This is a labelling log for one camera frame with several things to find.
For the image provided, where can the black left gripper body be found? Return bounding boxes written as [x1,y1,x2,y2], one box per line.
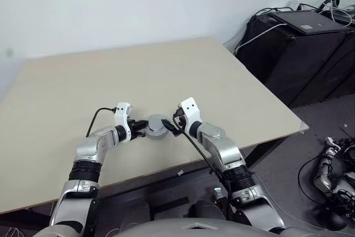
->
[126,119,139,140]

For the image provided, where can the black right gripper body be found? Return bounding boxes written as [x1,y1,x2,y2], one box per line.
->
[171,105,187,130]

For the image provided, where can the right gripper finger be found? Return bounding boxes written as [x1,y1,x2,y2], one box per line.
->
[161,119,180,138]

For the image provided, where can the silver motor end cap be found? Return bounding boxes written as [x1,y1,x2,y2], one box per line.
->
[148,113,168,132]

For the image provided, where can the grey round metal object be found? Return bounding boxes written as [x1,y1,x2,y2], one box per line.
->
[145,124,169,140]

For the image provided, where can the dark rounded shape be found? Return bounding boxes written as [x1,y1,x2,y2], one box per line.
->
[188,200,227,221]

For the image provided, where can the grey robot torso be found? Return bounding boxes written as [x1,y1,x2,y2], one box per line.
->
[35,214,355,237]

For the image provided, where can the black cabinet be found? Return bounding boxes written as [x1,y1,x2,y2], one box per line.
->
[234,9,355,108]

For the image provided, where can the black laptop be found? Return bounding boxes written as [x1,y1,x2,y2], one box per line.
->
[268,10,353,37]

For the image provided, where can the black rounded floor object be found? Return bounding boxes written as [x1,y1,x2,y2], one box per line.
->
[323,208,348,231]

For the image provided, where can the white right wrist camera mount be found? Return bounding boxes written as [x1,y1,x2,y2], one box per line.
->
[178,97,205,138]

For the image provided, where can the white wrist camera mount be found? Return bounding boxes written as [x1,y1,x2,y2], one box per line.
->
[113,102,134,144]
[178,97,205,138]

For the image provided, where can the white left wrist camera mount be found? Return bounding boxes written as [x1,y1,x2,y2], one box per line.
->
[113,102,134,144]

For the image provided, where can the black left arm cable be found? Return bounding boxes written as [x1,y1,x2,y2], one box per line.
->
[85,105,117,138]

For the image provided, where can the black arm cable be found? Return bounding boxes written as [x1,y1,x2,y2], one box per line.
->
[85,105,117,138]
[171,113,235,213]

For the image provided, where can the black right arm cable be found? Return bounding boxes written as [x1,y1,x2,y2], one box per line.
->
[171,113,235,213]

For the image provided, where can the white cable over cabinet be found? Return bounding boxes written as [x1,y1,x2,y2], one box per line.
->
[234,22,290,54]

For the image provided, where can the black floor cable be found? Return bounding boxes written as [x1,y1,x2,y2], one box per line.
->
[297,155,336,210]

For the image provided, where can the thin white wires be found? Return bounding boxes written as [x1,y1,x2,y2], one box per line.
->
[5,227,24,237]

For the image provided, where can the tangled cables bundle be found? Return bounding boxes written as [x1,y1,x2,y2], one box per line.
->
[310,0,355,27]

